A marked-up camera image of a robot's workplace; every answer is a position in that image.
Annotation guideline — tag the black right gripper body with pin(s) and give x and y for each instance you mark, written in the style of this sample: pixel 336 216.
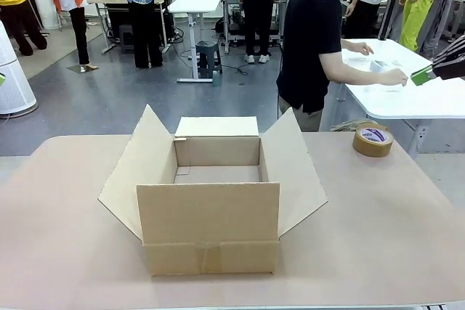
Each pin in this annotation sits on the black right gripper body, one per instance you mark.
pixel 452 61

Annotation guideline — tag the brown cardboard shipping box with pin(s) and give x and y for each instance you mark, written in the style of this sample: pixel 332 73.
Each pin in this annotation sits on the brown cardboard shipping box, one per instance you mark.
pixel 207 212

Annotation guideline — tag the person's right forearm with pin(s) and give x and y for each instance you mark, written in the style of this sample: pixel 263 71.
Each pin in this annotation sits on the person's right forearm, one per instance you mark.
pixel 359 77

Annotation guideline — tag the person's left forearm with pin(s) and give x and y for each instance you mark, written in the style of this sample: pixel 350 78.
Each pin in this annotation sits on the person's left forearm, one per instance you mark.
pixel 348 46

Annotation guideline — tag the person's right hand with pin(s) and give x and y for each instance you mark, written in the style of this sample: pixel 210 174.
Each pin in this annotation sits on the person's right hand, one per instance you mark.
pixel 394 77

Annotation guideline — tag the person's left hand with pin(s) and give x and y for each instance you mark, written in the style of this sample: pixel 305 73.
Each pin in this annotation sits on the person's left hand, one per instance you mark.
pixel 363 48

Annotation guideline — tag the white side table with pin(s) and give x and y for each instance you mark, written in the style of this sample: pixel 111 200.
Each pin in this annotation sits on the white side table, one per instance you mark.
pixel 407 96

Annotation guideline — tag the person in grey trousers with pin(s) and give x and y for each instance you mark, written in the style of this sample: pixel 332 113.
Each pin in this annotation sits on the person in grey trousers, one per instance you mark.
pixel 441 23

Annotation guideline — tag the small white box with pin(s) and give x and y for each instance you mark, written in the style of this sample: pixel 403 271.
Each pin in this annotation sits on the small white box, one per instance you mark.
pixel 379 66

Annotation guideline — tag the person in lime trousers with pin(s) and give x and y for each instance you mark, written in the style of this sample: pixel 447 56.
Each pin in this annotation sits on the person in lime trousers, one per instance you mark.
pixel 417 12

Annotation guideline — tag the black tripod stand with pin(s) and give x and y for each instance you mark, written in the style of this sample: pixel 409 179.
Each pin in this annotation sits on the black tripod stand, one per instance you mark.
pixel 390 5

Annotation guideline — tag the brown packing tape roll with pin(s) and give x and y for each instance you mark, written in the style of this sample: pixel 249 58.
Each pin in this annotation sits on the brown packing tape roll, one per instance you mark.
pixel 372 144

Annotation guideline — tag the khaki cloth bundle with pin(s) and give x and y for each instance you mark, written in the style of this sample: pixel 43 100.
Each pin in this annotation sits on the khaki cloth bundle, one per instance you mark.
pixel 350 125

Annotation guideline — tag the person in white jacket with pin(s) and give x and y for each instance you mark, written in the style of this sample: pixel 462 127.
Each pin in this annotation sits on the person in white jacket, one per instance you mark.
pixel 367 1

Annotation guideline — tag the person in black polo shirt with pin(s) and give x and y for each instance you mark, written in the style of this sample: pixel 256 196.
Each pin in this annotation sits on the person in black polo shirt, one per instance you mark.
pixel 309 34

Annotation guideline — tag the dark plastic stool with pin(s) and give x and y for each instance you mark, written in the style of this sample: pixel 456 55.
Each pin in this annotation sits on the dark plastic stool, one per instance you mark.
pixel 126 37

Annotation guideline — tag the grey-framed workbench with robot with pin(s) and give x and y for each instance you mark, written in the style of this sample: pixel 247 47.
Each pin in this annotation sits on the grey-framed workbench with robot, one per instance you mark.
pixel 109 1

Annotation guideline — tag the person in blue patterned shirt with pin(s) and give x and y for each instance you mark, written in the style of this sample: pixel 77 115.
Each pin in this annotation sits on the person in blue patterned shirt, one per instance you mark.
pixel 145 5

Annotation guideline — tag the person dressed all black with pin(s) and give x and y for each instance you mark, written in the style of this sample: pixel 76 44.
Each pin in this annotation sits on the person dressed all black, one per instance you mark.
pixel 259 1

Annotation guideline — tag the wooden-top workbench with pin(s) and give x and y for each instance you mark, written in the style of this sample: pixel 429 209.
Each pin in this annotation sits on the wooden-top workbench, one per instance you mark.
pixel 232 12

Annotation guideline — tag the teal drink bottle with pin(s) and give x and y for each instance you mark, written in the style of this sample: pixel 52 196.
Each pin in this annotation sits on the teal drink bottle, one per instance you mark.
pixel 216 78

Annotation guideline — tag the white height-adjustable desk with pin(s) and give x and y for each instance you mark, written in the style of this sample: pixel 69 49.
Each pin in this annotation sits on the white height-adjustable desk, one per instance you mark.
pixel 194 5

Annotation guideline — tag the grey plastic stool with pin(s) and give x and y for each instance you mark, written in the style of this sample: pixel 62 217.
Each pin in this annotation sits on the grey plastic stool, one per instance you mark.
pixel 209 57

